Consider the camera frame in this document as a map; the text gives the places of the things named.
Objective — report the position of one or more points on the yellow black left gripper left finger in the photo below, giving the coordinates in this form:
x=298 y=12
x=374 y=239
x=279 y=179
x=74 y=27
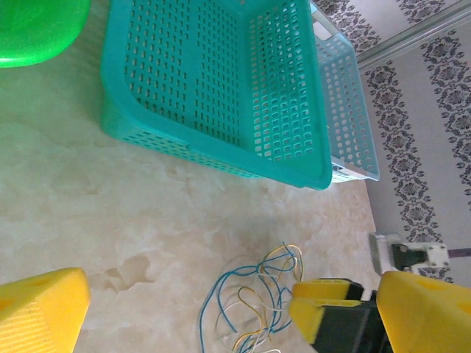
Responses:
x=40 y=312

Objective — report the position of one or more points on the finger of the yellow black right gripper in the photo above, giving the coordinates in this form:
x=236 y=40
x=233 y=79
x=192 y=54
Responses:
x=320 y=288
x=307 y=320

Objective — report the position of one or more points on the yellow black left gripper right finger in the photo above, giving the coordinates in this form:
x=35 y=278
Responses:
x=427 y=312

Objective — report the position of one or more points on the green plastic basket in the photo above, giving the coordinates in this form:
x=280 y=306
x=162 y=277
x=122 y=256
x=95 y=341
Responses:
x=37 y=29

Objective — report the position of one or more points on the light blue plastic basket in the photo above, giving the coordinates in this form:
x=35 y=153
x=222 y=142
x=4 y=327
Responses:
x=349 y=110

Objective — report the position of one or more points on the teal plastic basket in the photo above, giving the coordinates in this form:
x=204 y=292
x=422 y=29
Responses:
x=191 y=73

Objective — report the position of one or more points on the aluminium frame post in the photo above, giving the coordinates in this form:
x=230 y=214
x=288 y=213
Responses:
x=416 y=35

